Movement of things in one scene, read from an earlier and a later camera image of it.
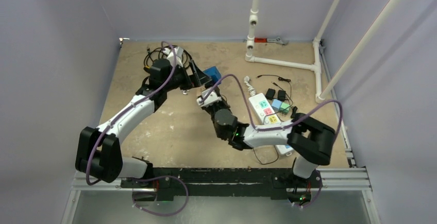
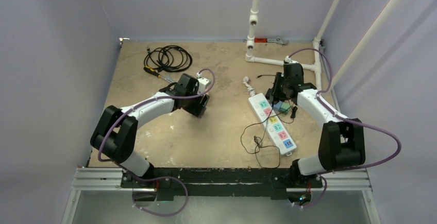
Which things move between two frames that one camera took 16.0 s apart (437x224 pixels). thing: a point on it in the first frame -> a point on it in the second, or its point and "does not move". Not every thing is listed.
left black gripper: (198, 78) -> (197, 109)
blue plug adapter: (276, 104) does not move
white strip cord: (252, 91) does not move
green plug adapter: (283, 106) does not move
